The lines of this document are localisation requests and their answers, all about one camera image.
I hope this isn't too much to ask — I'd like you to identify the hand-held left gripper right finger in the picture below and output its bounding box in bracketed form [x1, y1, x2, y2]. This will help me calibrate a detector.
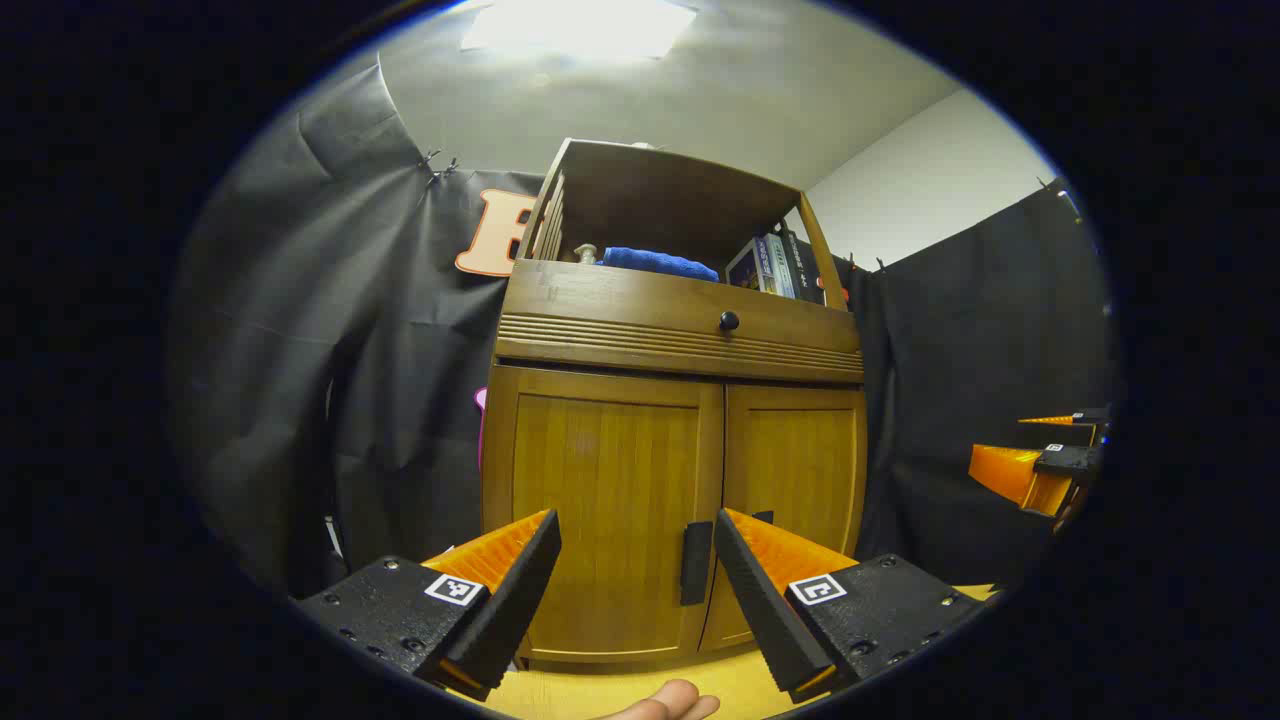
[713, 507, 986, 705]

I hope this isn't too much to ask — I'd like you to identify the blue folded towel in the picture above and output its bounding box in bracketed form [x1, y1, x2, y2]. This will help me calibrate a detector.
[598, 246, 721, 284]

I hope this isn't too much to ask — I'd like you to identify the wooden shoe cabinet door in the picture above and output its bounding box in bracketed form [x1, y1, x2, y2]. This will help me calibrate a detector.
[700, 383, 869, 653]
[482, 365, 723, 666]

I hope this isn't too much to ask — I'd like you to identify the purple blue book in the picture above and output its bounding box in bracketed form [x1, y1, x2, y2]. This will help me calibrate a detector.
[725, 237, 773, 293]

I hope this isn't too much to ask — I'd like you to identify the wooden double-door shoe cabinet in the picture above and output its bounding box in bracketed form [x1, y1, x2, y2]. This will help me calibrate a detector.
[480, 138, 869, 673]

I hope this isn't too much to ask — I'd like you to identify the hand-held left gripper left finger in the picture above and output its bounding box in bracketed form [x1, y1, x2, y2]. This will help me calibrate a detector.
[295, 508, 563, 703]

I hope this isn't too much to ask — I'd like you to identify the black backdrop cloth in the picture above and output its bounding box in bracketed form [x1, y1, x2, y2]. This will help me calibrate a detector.
[170, 55, 1116, 601]

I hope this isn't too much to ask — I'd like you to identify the light grey book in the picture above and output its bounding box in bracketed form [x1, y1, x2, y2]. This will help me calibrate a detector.
[762, 232, 799, 299]

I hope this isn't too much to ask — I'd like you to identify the ceiling light panel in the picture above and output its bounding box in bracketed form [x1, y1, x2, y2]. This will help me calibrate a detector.
[460, 0, 698, 59]

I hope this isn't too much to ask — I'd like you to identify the wooden cabinet drawer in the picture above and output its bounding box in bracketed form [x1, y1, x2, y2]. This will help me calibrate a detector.
[495, 258, 864, 386]

